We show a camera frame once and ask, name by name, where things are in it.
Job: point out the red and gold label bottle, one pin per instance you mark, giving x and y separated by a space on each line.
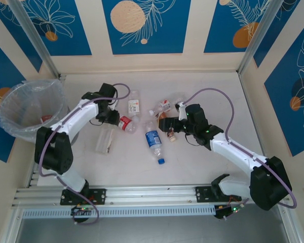
163 115

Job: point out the red label clear bottle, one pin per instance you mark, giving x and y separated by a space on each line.
126 123
46 118

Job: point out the red and white label bottle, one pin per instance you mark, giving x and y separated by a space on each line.
164 105

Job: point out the blue label clear bottle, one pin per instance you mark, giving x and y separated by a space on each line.
153 138

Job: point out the clear plastic bottle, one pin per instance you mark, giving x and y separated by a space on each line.
105 140

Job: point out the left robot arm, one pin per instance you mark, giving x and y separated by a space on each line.
83 119

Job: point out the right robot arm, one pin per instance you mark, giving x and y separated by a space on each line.
238 152

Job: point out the clear plastic bin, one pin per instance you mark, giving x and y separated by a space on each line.
75 138

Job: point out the clear plastic bin liner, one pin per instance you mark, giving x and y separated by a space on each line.
15 131

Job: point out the white label clear bottle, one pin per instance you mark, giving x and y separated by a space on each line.
133 106

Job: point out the small controller board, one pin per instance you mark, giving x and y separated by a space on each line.
224 211
82 210

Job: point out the grey metal panel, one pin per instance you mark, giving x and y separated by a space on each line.
152 230

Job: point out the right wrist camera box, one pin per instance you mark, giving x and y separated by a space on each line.
182 111

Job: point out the aluminium mounting rail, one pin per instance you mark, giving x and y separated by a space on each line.
147 195

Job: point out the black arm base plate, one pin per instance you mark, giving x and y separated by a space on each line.
204 194
98 196

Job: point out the aluminium frame post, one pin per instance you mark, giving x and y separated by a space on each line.
258 38
35 38

